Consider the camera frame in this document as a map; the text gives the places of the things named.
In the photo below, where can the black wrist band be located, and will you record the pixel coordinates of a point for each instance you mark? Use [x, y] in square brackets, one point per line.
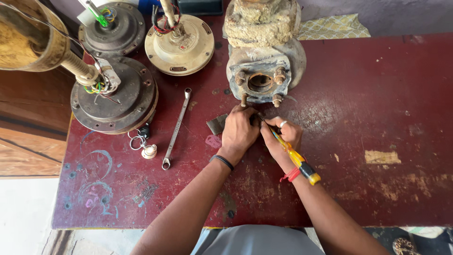
[222, 161]

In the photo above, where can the person's grey shirt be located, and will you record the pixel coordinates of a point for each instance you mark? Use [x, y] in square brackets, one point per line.
[256, 240]

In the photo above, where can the rusty water pump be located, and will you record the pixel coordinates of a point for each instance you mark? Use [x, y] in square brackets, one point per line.
[263, 53]

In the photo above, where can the dark ceiling fan motor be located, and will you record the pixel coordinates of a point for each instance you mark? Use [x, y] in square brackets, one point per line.
[112, 30]
[115, 94]

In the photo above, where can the patterned sandal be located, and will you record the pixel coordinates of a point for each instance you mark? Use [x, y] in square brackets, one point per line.
[404, 247]

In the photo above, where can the yellow patterned cloth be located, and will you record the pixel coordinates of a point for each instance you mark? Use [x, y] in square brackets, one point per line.
[332, 27]

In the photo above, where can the person's right hand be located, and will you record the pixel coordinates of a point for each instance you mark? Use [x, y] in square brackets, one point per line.
[283, 141]

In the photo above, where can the cream ceiling fan motor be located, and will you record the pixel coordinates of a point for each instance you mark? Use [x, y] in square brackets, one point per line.
[179, 44]

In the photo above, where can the person's right fingers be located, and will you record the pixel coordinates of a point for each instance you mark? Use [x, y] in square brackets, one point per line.
[278, 125]

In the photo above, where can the wooden furniture panel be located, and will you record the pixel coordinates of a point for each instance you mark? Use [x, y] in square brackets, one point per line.
[32, 124]

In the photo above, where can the red wrist thread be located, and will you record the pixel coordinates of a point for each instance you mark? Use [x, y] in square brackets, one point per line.
[291, 174]

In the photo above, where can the dark grey gasket sheet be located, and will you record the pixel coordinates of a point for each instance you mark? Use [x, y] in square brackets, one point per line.
[216, 124]

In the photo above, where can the person's left fingers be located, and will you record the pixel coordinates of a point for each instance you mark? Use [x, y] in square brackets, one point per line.
[252, 115]

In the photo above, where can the dark plastic box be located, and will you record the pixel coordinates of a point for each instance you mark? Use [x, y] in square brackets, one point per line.
[200, 6]

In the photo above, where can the person's left hand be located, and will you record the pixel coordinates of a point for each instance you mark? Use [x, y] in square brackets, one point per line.
[237, 130]

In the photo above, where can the brass fan canopy with rod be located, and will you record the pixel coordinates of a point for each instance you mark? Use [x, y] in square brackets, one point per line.
[32, 39]

